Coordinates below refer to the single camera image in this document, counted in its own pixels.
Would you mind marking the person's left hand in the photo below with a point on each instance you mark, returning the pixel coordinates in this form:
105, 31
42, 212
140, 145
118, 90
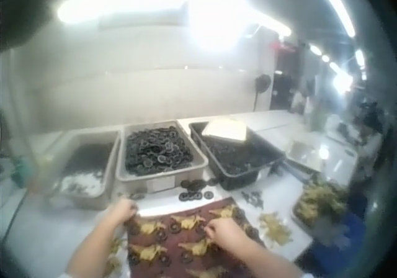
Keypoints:
119, 213

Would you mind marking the person's right hand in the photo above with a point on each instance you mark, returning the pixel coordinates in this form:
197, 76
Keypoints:
228, 233

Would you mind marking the person's left fingers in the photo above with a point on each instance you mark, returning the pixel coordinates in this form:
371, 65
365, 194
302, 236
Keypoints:
130, 211

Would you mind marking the person's right fingers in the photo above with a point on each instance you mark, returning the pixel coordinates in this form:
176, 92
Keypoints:
212, 230

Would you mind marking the set of yellow toy bodies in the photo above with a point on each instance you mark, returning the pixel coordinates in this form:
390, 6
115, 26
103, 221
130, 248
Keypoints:
189, 222

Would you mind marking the set of black wheels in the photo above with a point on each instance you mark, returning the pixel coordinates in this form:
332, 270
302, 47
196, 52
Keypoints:
173, 228

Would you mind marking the row of loose black wheels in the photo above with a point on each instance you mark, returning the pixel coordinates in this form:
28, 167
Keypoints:
195, 195

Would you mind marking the brown work mat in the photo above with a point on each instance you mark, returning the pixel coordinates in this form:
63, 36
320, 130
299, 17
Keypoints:
173, 244

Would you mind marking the beige bin of wheels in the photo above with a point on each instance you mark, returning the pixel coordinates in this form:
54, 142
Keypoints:
161, 182

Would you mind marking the black plastic bin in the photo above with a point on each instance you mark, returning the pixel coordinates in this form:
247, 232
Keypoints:
217, 182

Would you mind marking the cluster of dark green parts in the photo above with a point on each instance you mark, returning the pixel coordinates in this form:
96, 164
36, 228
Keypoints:
252, 199

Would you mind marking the loose heap of yellow parts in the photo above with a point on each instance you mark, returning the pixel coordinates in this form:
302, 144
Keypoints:
276, 230

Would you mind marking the beige bin with dark parts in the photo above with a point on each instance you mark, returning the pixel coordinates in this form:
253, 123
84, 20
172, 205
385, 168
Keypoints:
83, 166

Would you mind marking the heap of black toy wheels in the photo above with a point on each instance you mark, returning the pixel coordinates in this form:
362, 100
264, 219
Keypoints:
158, 150

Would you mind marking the heap of dark toy parts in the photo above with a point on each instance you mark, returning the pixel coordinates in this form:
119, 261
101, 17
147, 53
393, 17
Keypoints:
242, 155

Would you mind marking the white cardboard box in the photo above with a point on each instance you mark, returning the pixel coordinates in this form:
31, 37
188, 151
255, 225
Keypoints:
224, 130

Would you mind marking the tray of yellow toy parts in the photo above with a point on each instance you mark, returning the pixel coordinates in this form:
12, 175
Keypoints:
319, 202

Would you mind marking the clear shallow tray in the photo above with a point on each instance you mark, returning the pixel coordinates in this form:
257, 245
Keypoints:
316, 154

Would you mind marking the blue crate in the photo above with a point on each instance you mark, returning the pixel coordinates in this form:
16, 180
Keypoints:
341, 237

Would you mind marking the long ceiling lamp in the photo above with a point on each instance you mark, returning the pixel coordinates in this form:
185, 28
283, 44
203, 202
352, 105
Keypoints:
338, 6
124, 9

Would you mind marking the black wall fan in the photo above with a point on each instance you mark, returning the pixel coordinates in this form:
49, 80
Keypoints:
263, 84

